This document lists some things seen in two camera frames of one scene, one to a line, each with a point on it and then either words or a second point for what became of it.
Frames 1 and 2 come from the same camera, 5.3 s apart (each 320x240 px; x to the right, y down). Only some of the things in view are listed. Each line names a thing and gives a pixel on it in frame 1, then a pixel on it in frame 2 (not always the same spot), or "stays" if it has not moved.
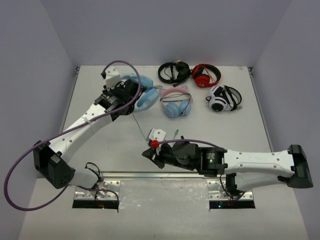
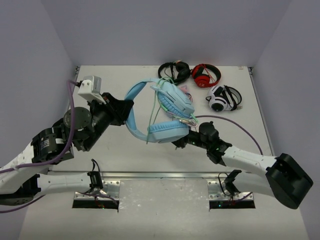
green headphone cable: (152, 86) → (163, 106)
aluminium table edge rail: (157, 175) stays
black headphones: (184, 72) stays
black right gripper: (152, 154) → (181, 142)
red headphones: (202, 80) stays
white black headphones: (222, 98) stays
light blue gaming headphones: (147, 98) → (173, 100)
